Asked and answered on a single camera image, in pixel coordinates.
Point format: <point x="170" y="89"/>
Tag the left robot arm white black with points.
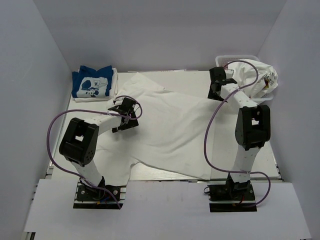
<point x="79" y="142"/>

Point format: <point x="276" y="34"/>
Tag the white t shirt black lettering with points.
<point x="244" y="74"/>

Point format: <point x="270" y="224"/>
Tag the white t shirt red print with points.
<point x="176" y="133"/>

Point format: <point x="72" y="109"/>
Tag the folded blue t shirt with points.
<point x="90" y="83"/>

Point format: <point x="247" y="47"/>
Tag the folded white t shirt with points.
<point x="112" y="93"/>

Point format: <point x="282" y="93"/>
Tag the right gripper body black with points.
<point x="215" y="91"/>

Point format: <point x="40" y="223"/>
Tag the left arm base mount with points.
<point x="87" y="198"/>

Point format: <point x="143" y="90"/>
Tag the white plastic basket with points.
<point x="222" y="60"/>

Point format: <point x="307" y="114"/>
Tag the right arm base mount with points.
<point x="222" y="200"/>

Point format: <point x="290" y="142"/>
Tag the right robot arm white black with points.
<point x="252" y="129"/>

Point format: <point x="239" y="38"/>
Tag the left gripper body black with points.
<point x="128" y="122"/>

